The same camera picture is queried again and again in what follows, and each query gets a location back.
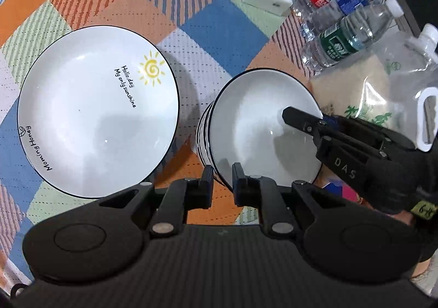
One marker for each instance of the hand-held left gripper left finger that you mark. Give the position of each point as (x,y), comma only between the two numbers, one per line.
(206,188)

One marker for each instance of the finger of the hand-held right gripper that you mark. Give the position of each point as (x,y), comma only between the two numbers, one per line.
(369,133)
(301,120)

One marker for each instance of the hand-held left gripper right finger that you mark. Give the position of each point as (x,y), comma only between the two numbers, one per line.
(239,188)

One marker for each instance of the person's right hand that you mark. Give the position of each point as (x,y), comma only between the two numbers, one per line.
(398,181)

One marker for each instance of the clear bag of rice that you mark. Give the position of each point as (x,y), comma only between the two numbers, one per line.
(383,82)

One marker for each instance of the green label water bottle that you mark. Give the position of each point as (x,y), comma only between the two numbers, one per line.
(342,43)

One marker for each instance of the white plate with sun print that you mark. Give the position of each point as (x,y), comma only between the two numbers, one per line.
(89,116)

